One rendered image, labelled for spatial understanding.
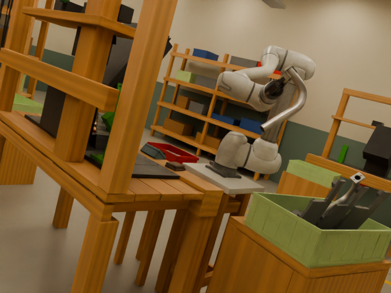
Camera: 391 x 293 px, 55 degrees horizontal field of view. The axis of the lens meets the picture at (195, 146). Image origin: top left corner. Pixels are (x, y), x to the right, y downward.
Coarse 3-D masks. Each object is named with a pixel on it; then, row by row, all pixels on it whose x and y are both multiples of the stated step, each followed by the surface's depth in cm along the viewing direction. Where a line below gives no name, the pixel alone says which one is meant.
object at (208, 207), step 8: (152, 160) 214; (160, 160) 219; (168, 168) 206; (184, 176) 198; (192, 176) 203; (192, 184) 190; (200, 184) 191; (208, 184) 196; (208, 192) 185; (216, 192) 190; (192, 200) 190; (200, 200) 186; (208, 200) 187; (216, 200) 192; (192, 208) 189; (200, 208) 185; (208, 208) 189; (216, 208) 194; (200, 216) 187; (208, 216) 191
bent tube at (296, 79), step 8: (288, 72) 142; (296, 80) 141; (304, 88) 141; (304, 96) 140; (296, 104) 140; (288, 112) 138; (296, 112) 140; (272, 120) 137; (280, 120) 138; (264, 128) 136
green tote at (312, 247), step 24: (264, 192) 186; (264, 216) 174; (288, 216) 163; (288, 240) 162; (312, 240) 152; (336, 240) 158; (360, 240) 169; (384, 240) 182; (312, 264) 152; (336, 264) 163
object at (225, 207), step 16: (224, 208) 224; (240, 208) 239; (176, 224) 241; (176, 240) 240; (208, 240) 224; (176, 256) 245; (208, 256) 228; (160, 272) 248; (208, 272) 244; (160, 288) 247
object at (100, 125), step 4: (100, 116) 204; (100, 120) 204; (100, 124) 204; (104, 124) 206; (96, 128) 202; (100, 128) 203; (104, 128) 206; (96, 132) 202; (100, 132) 204; (104, 132) 206; (108, 132) 208
